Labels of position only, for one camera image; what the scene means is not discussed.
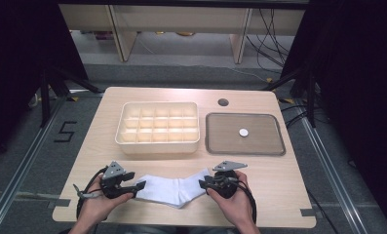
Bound person's left hand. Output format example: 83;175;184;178
78;175;135;227

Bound person's right hand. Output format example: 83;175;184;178
207;171;257;229

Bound dark curtain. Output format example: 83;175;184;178
280;0;387;228
0;0;90;164

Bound black metal stand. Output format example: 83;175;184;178
261;65;320;129
39;65;105;129

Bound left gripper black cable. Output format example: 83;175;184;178
72;166;109;222

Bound black hanging cables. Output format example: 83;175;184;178
245;8;296;74

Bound grey tape strip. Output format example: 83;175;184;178
299;208;318;218
47;198;71;210

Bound black floor cables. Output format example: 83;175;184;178
279;102;330;130

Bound clear box lid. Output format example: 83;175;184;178
205;112;287;157

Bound cream compartment storage box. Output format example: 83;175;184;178
114;100;201;155

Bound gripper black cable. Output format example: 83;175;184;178
231;176;258;225
72;166;109;222

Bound aluminium floor rail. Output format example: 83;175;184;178
297;106;368;234
0;96;69;234

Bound beige desk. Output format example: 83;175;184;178
58;4;306;65

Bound white sock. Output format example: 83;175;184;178
134;168;213;210

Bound purple object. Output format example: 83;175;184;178
94;30;115;41

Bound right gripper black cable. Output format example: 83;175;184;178
231;176;258;225

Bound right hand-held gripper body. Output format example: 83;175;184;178
212;160;249;200

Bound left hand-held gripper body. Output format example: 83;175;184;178
98;160;135;200

